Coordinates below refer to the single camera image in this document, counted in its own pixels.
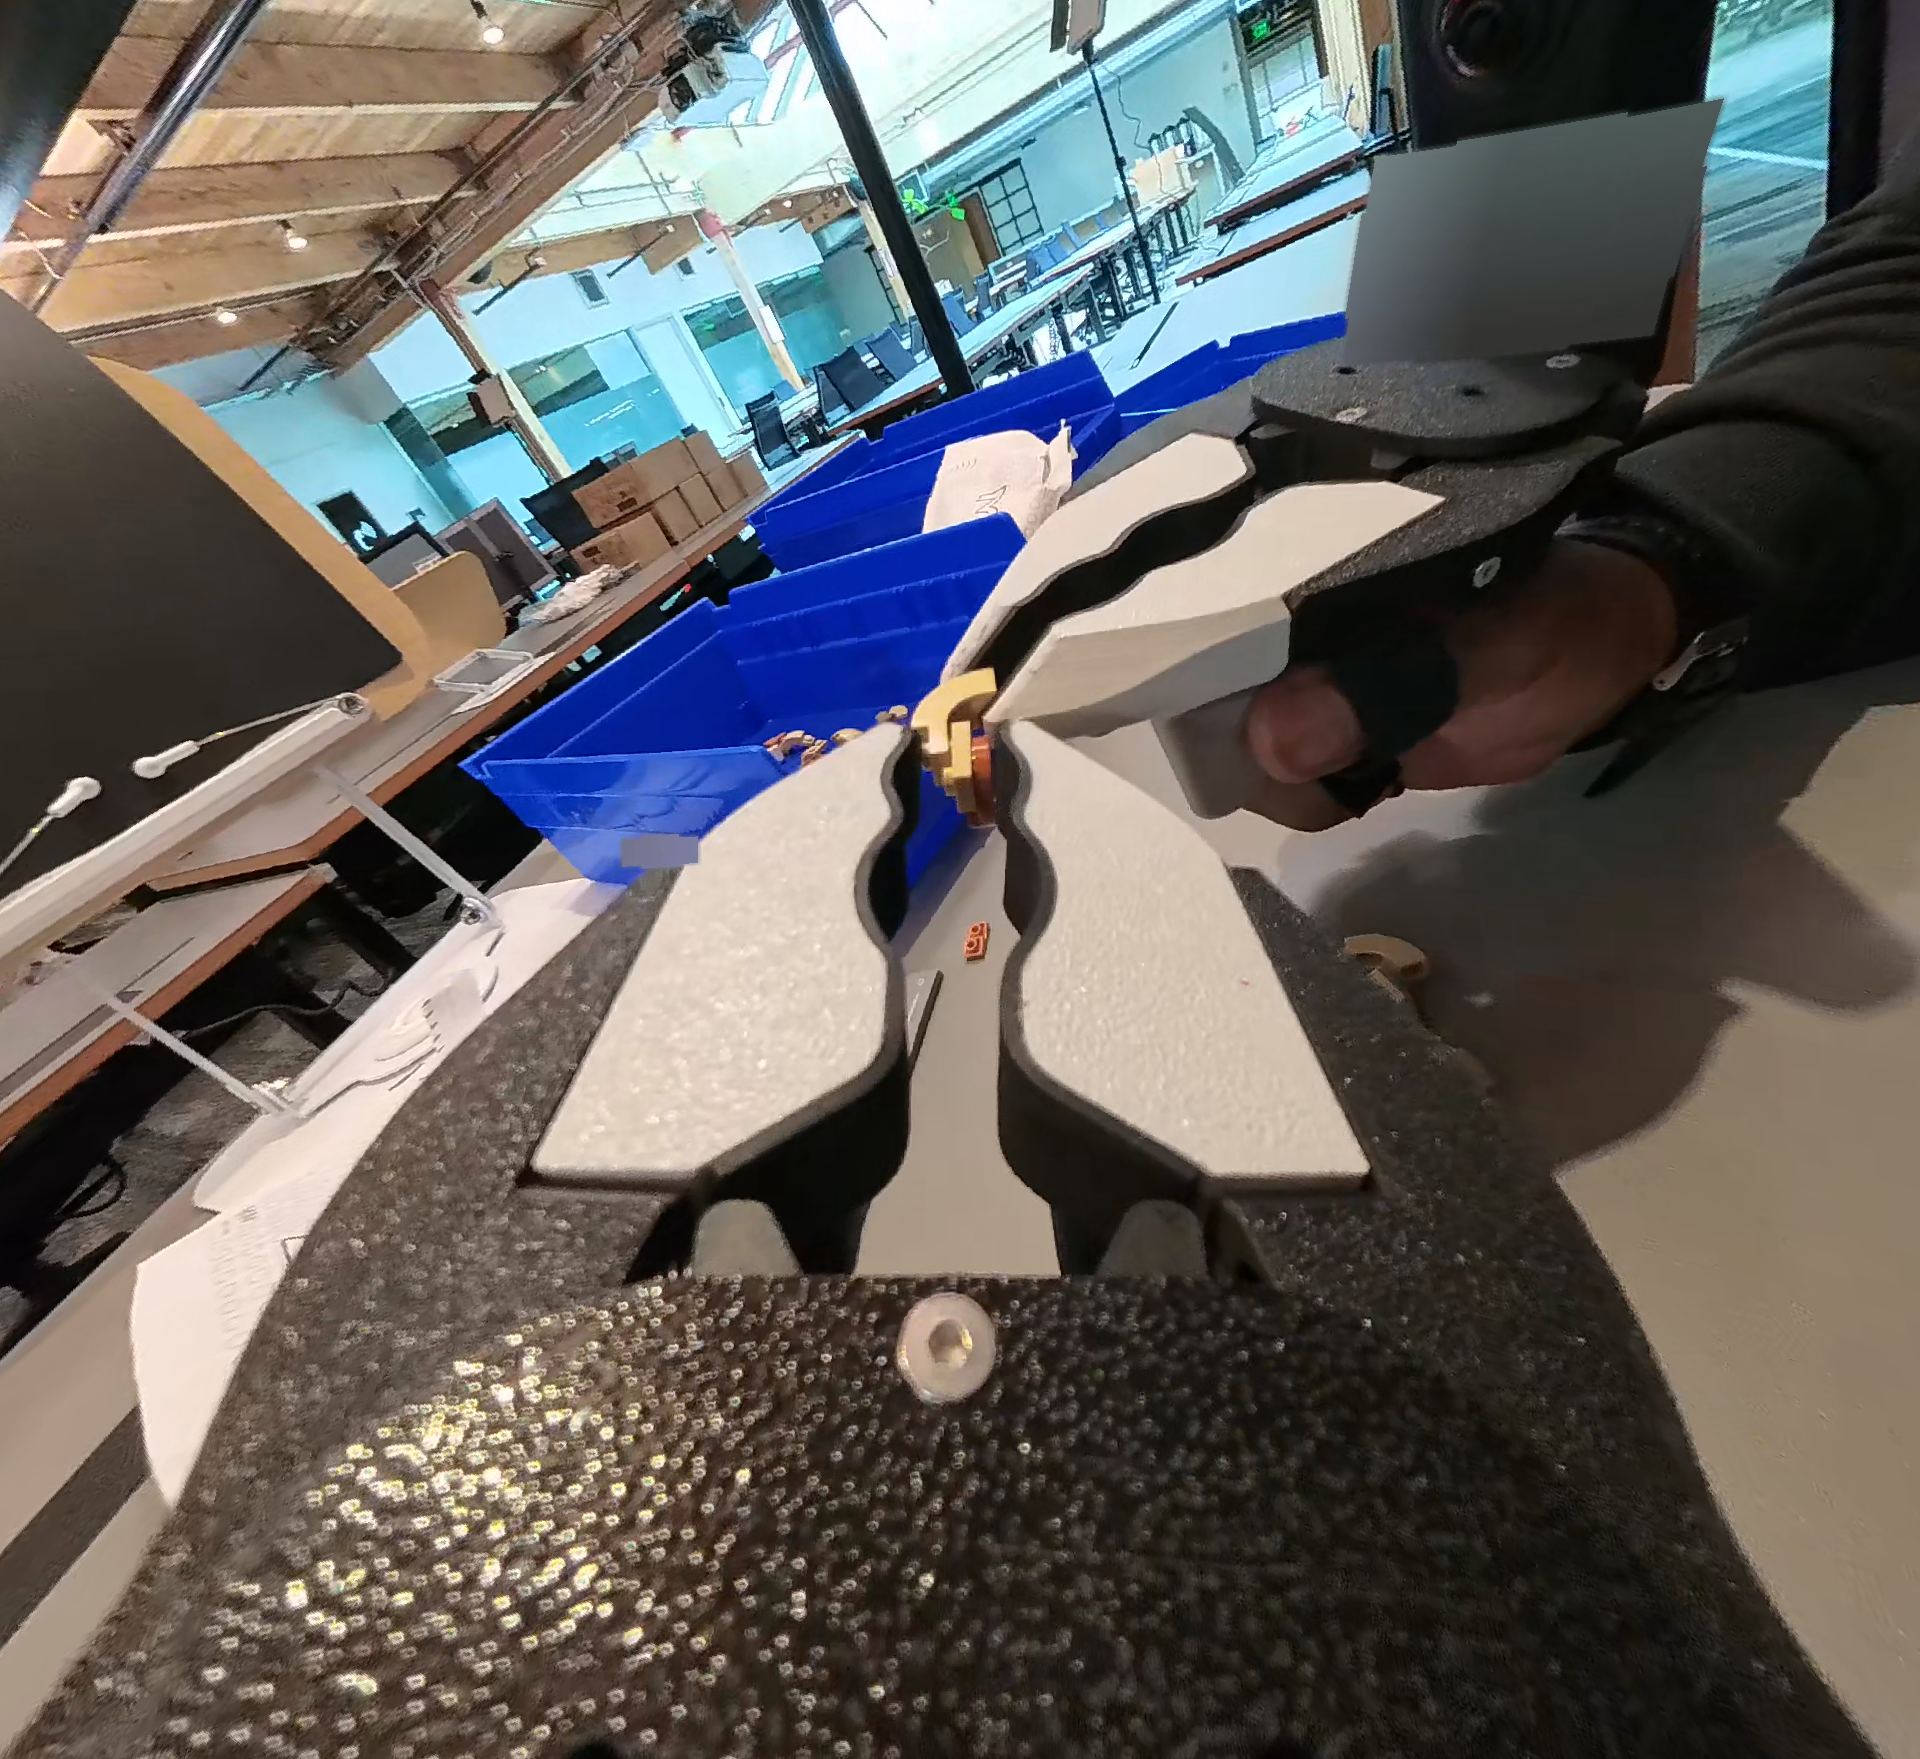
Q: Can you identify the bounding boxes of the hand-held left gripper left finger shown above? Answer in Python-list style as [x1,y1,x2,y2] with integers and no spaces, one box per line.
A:
[527,728,914,1197]

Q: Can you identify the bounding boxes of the stack of cardboard boxes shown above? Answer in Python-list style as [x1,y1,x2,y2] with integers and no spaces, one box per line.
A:
[526,433,766,578]

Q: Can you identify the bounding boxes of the black top wooden table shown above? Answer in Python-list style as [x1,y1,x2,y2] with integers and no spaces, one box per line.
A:
[0,290,438,967]

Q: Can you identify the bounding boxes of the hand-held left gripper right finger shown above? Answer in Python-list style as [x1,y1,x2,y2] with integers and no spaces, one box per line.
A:
[999,724,1375,1197]

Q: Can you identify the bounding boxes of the person's right forearm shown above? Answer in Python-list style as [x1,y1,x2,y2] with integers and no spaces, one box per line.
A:
[1560,140,1920,802]

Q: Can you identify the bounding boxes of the blue plastic bin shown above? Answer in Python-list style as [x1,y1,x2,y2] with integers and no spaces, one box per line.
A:
[465,515,1028,885]
[743,351,1117,578]
[1081,310,1350,456]

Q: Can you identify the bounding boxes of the large tan arch brick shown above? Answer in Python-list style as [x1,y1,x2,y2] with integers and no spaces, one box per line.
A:
[909,672,1005,826]

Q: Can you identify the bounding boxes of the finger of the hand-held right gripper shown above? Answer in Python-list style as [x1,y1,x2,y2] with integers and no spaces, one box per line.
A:
[999,478,1448,732]
[955,434,1256,696]

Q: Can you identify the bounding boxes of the long wooden desk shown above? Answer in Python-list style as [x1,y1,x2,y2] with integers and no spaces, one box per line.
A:
[150,515,782,892]

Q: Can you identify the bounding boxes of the pile of small toy bricks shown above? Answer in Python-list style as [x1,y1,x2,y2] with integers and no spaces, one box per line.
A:
[756,710,908,764]

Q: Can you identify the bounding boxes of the white plastic bag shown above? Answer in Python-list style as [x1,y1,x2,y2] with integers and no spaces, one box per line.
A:
[921,426,1076,536]

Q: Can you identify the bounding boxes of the white printed paper sheet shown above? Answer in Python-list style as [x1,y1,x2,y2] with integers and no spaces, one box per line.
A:
[126,875,617,1508]

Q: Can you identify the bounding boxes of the white metal frame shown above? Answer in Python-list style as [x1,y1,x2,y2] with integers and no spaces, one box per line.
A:
[0,696,511,1131]

